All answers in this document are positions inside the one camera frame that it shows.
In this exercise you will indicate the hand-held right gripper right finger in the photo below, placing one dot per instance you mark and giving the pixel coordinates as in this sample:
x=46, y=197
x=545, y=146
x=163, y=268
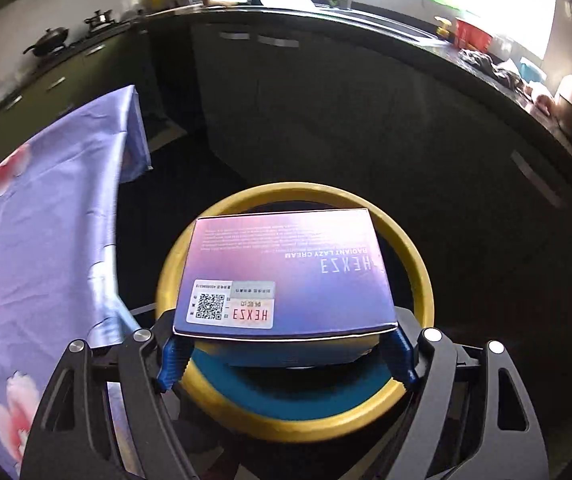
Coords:
x=401, y=355

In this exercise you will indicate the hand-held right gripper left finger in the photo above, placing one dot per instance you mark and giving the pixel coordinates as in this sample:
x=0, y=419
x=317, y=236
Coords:
x=173, y=360

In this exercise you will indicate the yellow rimmed trash bin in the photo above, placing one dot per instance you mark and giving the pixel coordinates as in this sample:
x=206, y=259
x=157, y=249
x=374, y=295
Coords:
x=420, y=285

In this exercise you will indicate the purple gradient cardboard box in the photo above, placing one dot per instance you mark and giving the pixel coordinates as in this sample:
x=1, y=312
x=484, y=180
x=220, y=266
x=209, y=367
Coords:
x=286, y=280

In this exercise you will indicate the purple floral tablecloth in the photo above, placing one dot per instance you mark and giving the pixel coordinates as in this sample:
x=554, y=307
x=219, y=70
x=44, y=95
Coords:
x=50, y=210

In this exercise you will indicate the dark kitchen counter cabinet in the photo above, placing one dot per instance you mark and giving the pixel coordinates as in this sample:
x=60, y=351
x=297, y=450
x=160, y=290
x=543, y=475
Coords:
x=341, y=110

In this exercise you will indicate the green kitchen cabinet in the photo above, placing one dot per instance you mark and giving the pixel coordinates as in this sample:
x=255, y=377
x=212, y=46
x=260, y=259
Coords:
x=65, y=85

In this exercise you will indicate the dark cloth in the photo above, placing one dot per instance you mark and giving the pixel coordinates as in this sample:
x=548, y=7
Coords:
x=486, y=65

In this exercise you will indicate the red plastic container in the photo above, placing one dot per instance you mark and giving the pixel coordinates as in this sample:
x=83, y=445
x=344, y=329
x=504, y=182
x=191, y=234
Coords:
x=472, y=34

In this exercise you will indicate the black wok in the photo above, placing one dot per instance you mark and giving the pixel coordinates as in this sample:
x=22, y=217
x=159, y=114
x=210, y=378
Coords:
x=48, y=40

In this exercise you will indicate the gas stove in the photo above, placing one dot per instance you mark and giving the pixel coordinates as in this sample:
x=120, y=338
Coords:
x=99, y=19

